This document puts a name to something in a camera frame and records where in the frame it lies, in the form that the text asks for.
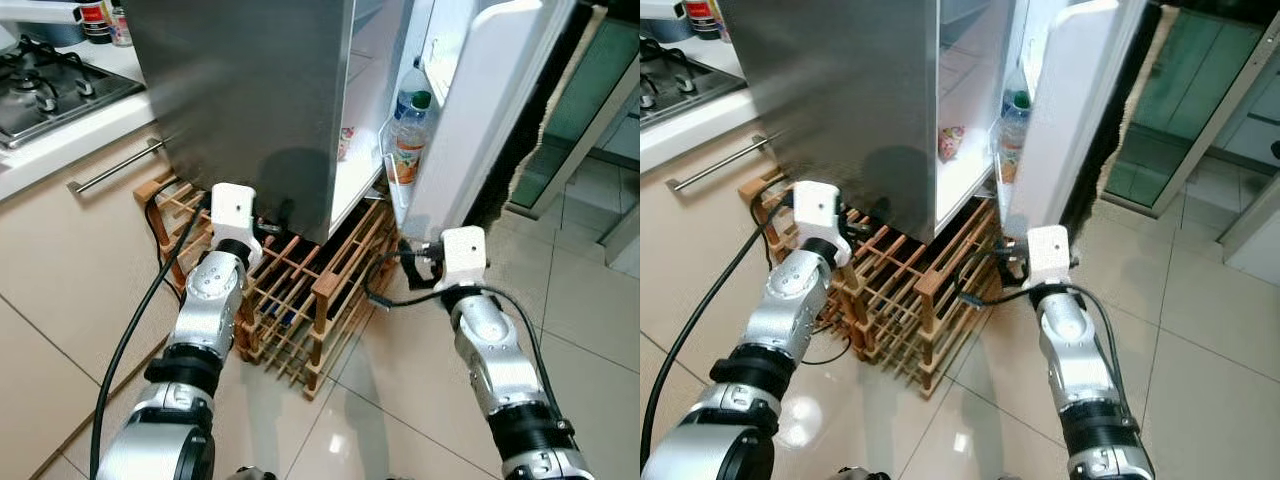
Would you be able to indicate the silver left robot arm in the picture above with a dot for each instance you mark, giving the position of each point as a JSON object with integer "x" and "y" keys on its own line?
{"x": 785, "y": 310}
{"x": 210, "y": 300}

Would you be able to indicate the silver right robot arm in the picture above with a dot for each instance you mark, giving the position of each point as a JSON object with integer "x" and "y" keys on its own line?
{"x": 490, "y": 350}
{"x": 1070, "y": 350}

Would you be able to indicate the stainless steel fridge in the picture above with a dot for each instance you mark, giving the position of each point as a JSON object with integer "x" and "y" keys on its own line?
{"x": 840, "y": 90}
{"x": 240, "y": 90}

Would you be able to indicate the white-lined fridge door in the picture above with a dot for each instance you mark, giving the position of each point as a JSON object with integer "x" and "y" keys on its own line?
{"x": 1080, "y": 100}
{"x": 490, "y": 100}

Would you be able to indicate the wooden wine rack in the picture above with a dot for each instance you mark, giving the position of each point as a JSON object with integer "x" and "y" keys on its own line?
{"x": 300, "y": 290}
{"x": 900, "y": 290}

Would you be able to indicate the bottle with orange label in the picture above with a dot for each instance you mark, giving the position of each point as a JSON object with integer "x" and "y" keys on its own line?
{"x": 1010, "y": 155}
{"x": 406, "y": 155}

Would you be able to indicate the clear snack bag pink label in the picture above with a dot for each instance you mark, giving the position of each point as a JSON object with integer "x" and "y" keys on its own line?
{"x": 346, "y": 142}
{"x": 950, "y": 143}

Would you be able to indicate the beige cabinet white counter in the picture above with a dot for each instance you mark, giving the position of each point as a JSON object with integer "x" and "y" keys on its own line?
{"x": 690, "y": 230}
{"x": 60, "y": 240}

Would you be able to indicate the clear water bottle blue label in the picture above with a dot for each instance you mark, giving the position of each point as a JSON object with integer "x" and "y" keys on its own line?
{"x": 412, "y": 85}
{"x": 1016, "y": 90}

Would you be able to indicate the steel gas stove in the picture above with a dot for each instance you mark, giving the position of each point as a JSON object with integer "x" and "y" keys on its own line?
{"x": 50, "y": 95}
{"x": 680, "y": 85}

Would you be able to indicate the green glass door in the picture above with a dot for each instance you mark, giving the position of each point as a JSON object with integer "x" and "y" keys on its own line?
{"x": 590, "y": 80}
{"x": 1190, "y": 80}

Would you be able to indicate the small labelled jar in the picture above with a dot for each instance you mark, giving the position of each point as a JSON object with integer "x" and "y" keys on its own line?
{"x": 121, "y": 25}

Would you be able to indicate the red tin can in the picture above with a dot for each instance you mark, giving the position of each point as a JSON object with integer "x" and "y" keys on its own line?
{"x": 700, "y": 15}
{"x": 95, "y": 20}

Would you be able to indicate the grey metal pot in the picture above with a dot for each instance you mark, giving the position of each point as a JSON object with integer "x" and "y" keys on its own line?
{"x": 55, "y": 33}
{"x": 662, "y": 28}

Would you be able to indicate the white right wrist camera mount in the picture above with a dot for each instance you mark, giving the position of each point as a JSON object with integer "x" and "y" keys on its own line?
{"x": 1048, "y": 248}
{"x": 465, "y": 250}

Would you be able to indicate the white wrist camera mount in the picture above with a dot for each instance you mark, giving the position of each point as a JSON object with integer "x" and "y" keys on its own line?
{"x": 812, "y": 205}
{"x": 465, "y": 250}
{"x": 232, "y": 207}
{"x": 1048, "y": 248}

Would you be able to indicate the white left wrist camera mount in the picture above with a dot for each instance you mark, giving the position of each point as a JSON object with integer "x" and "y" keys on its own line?
{"x": 812, "y": 205}
{"x": 232, "y": 207}

